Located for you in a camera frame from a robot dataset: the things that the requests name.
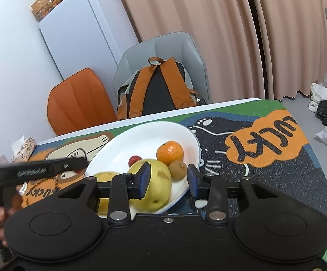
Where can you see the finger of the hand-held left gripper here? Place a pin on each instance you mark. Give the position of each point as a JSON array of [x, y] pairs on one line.
[[73, 164]]

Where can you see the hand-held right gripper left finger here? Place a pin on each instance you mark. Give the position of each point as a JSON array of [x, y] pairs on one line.
[[145, 180]]

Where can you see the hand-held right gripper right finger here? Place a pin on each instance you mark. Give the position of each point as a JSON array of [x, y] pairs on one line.
[[193, 180]]

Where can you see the yellow pear with brown blemish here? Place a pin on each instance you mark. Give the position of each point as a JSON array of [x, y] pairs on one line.
[[160, 183]]

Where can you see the brown kiwi front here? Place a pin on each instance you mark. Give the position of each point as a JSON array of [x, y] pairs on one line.
[[178, 170]]

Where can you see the small red fruit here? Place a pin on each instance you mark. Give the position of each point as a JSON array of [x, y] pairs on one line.
[[134, 160]]

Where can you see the orange tangerine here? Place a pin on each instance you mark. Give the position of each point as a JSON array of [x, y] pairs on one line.
[[169, 153]]

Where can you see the white ceramic bowl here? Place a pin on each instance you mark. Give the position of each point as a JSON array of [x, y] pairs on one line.
[[129, 144]]

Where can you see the orange chair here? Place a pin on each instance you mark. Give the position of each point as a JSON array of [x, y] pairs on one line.
[[79, 101]]

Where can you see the printed cartoon table mat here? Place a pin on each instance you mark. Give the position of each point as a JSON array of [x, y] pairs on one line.
[[265, 146]]

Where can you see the orange and grey backpack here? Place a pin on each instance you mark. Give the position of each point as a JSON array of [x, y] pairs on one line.
[[157, 90]]

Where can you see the grey chair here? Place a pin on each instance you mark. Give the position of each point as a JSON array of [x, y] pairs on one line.
[[189, 50]]

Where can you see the white refrigerator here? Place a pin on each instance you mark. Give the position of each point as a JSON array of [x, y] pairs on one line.
[[81, 34]]

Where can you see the pink curtain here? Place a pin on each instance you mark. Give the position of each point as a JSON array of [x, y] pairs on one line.
[[194, 28], [293, 28]]

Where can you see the pile of small oranges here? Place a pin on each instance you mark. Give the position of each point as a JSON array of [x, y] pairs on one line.
[[49, 8]]

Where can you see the crumpled white plastic bag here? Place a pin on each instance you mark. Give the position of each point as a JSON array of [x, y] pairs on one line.
[[324, 90]]

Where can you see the brown plastic basket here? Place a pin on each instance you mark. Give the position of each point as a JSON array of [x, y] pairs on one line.
[[43, 1]]

